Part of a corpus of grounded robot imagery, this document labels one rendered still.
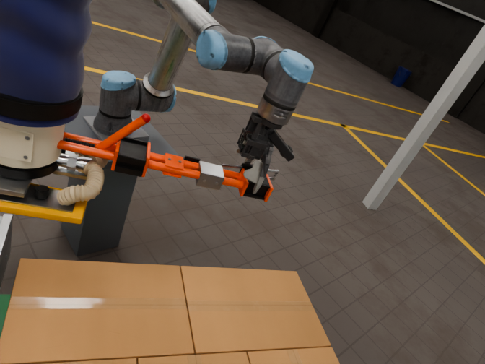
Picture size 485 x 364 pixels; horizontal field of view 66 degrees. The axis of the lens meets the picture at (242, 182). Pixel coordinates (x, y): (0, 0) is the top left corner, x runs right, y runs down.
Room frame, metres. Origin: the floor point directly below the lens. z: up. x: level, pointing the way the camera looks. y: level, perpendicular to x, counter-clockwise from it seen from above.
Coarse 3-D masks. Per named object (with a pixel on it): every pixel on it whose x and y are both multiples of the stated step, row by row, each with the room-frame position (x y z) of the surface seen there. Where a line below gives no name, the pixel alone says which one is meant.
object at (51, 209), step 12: (36, 192) 0.63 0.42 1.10; (48, 192) 0.65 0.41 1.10; (0, 204) 0.57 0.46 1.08; (12, 204) 0.59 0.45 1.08; (24, 204) 0.60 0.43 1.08; (36, 204) 0.61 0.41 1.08; (48, 204) 0.63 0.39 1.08; (60, 204) 0.64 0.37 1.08; (72, 204) 0.66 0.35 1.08; (84, 204) 0.69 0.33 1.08; (36, 216) 0.60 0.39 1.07; (48, 216) 0.61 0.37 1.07; (60, 216) 0.62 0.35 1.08; (72, 216) 0.63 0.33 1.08
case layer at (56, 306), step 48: (48, 288) 0.80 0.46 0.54; (96, 288) 0.88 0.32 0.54; (144, 288) 0.97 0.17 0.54; (192, 288) 1.07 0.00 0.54; (240, 288) 1.18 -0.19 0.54; (288, 288) 1.31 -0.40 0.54; (48, 336) 0.66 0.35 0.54; (96, 336) 0.72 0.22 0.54; (144, 336) 0.79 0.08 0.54; (192, 336) 0.87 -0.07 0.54; (240, 336) 0.96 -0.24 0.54; (288, 336) 1.05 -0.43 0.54
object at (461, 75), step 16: (480, 32) 3.62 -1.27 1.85; (480, 48) 3.54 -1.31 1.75; (464, 64) 3.58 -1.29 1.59; (480, 64) 3.58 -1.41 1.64; (448, 80) 3.61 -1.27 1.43; (464, 80) 3.56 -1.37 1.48; (448, 96) 3.54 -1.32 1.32; (432, 112) 3.56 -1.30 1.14; (416, 128) 3.60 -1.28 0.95; (432, 128) 3.57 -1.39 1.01; (416, 144) 3.55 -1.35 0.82; (400, 160) 3.55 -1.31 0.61; (384, 176) 3.59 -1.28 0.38; (400, 176) 3.59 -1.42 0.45; (384, 192) 3.56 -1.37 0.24; (368, 208) 3.53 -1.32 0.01
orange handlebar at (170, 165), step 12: (60, 144) 0.71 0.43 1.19; (72, 144) 0.73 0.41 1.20; (96, 144) 0.78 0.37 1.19; (96, 156) 0.74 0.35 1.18; (108, 156) 0.75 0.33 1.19; (156, 156) 0.84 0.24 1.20; (168, 156) 0.85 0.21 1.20; (156, 168) 0.80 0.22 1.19; (168, 168) 0.81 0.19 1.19; (180, 168) 0.82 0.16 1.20; (192, 168) 0.88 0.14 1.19; (228, 180) 0.88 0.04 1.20
